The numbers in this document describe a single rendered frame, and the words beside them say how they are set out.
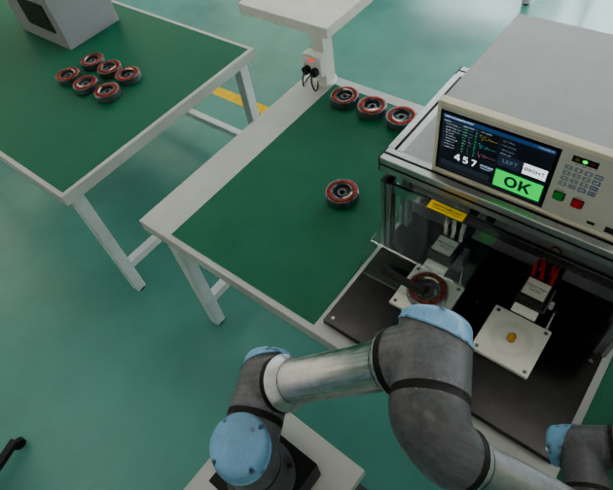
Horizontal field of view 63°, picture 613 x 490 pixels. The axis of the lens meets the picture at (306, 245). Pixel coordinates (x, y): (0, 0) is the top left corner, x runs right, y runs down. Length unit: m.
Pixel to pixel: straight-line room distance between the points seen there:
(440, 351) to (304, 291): 0.80
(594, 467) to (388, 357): 0.43
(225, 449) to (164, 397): 1.33
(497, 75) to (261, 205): 0.88
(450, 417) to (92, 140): 1.88
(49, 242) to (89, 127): 0.96
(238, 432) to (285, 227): 0.82
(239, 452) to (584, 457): 0.61
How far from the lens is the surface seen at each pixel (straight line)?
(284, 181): 1.80
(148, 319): 2.54
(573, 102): 1.18
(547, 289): 1.34
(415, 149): 1.33
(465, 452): 0.76
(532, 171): 1.15
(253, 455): 1.00
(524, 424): 1.34
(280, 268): 1.56
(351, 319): 1.42
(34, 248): 3.15
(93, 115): 2.43
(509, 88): 1.19
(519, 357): 1.40
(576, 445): 1.07
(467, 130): 1.16
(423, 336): 0.77
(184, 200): 1.85
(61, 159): 2.27
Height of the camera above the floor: 2.01
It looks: 52 degrees down
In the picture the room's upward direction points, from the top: 12 degrees counter-clockwise
